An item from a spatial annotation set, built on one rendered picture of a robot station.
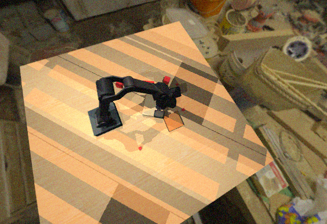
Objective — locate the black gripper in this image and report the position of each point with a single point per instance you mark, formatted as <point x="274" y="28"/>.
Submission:
<point x="158" y="113"/>

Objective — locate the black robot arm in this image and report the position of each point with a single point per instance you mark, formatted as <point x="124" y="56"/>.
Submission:
<point x="106" y="94"/>

